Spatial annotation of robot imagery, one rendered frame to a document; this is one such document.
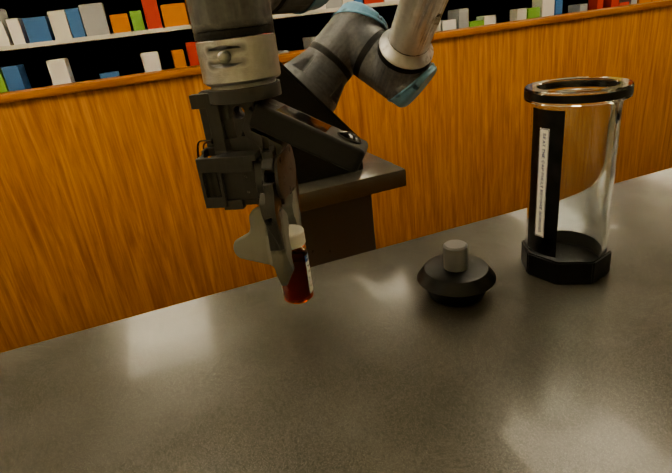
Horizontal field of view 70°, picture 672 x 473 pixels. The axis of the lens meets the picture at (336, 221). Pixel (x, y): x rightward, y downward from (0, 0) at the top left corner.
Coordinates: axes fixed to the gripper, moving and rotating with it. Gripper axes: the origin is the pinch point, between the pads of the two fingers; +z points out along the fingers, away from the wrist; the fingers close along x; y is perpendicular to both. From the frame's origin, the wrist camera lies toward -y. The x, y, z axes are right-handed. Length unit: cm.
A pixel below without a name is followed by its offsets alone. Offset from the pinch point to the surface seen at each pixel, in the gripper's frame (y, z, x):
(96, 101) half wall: 115, -5, -139
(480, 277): -20.6, 3.7, -2.4
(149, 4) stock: 112, -42, -198
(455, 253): -18.0, 1.2, -3.6
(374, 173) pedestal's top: -5, 7, -55
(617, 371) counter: -31.1, 7.2, 8.9
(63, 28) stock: 148, -35, -179
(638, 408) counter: -31.1, 7.2, 13.4
